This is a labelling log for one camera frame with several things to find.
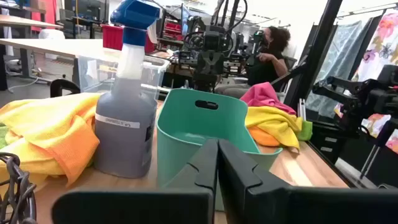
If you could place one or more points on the blue-grey patterned cloth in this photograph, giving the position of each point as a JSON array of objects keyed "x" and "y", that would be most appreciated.
[{"x": 339, "y": 56}]

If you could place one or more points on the teal plastic basket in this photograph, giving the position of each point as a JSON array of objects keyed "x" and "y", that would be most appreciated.
[{"x": 186, "y": 124}]

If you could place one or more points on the person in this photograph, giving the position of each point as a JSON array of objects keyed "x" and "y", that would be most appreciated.
[{"x": 264, "y": 68}]

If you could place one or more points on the red plastic bin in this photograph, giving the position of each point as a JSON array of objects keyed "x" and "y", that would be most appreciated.
[{"x": 112, "y": 37}]

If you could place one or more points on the black metal clamp stand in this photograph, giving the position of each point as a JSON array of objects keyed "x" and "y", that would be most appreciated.
[{"x": 367, "y": 96}]

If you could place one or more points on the pink microfiber towel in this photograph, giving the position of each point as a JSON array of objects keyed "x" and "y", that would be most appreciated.
[{"x": 264, "y": 96}]

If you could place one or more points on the floral patterned cloth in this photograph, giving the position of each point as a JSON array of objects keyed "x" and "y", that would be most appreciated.
[{"x": 382, "y": 40}]

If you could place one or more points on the black chair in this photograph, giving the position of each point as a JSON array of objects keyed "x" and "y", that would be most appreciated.
[{"x": 62, "y": 83}]

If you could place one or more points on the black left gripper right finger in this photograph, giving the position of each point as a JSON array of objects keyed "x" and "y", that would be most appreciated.
[{"x": 311, "y": 208}]

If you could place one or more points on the wooden table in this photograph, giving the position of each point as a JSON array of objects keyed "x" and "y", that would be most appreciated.
[{"x": 25, "y": 21}]

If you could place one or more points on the black drawer cabinet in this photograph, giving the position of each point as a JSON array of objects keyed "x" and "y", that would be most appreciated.
[{"x": 326, "y": 143}]

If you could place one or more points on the red storage bins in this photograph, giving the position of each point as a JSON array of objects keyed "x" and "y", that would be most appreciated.
[{"x": 172, "y": 29}]

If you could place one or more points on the grey spray bottle blue nozzle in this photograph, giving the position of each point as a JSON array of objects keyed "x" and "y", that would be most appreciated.
[{"x": 124, "y": 140}]

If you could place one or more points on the white table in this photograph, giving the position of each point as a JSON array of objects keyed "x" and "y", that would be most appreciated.
[{"x": 62, "y": 46}]

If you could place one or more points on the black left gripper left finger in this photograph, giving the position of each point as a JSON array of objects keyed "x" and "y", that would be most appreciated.
[{"x": 140, "y": 208}]

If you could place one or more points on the clear plastic bin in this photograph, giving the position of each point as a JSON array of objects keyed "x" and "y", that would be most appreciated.
[{"x": 155, "y": 77}]

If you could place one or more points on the yellow microfiber towel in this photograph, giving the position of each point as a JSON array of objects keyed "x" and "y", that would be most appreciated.
[
  {"x": 37, "y": 115},
  {"x": 273, "y": 124}
]

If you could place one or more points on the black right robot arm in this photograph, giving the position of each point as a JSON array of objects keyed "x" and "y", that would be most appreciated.
[{"x": 205, "y": 82}]

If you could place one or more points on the green microfiber towel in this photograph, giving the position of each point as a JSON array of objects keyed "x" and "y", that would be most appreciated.
[
  {"x": 306, "y": 130},
  {"x": 2, "y": 137}
]

